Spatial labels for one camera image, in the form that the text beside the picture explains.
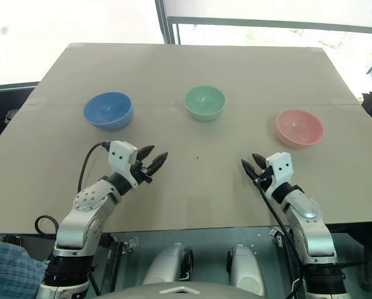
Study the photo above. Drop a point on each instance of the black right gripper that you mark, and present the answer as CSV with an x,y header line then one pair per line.
x,y
265,177

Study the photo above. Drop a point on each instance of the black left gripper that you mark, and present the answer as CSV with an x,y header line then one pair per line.
x,y
140,172

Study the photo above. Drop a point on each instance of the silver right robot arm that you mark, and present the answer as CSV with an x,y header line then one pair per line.
x,y
307,215

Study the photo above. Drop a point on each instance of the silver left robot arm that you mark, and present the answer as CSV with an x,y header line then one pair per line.
x,y
86,202

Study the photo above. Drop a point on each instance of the red bowl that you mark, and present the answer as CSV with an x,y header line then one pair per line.
x,y
300,128

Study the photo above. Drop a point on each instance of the blue bowl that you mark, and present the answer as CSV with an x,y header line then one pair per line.
x,y
108,110

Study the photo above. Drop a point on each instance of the metal table clamp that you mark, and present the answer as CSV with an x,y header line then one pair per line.
x,y
277,236
129,244

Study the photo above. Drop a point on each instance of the green bowl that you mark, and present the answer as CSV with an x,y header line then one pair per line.
x,y
204,102

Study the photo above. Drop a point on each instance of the silver right robot leg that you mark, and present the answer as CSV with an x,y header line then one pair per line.
x,y
245,268

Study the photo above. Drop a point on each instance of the silver robot leg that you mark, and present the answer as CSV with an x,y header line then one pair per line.
x,y
245,268
168,261

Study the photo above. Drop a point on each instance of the silver left robot leg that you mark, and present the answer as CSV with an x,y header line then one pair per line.
x,y
168,261

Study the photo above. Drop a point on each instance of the grey robot torso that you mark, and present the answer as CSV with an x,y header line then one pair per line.
x,y
185,291

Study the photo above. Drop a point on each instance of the black equipment beside table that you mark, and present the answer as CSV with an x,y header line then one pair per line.
x,y
5,109

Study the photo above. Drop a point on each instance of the blue plaid cloth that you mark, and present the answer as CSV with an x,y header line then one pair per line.
x,y
8,271

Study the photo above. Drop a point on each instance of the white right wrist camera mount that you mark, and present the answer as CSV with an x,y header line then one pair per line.
x,y
280,169

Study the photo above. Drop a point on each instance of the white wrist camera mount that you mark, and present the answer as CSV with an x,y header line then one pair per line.
x,y
120,155
280,169

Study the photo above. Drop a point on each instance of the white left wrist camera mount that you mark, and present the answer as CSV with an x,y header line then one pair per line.
x,y
120,155

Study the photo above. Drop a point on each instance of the dark window frame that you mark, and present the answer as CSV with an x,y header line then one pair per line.
x,y
170,21

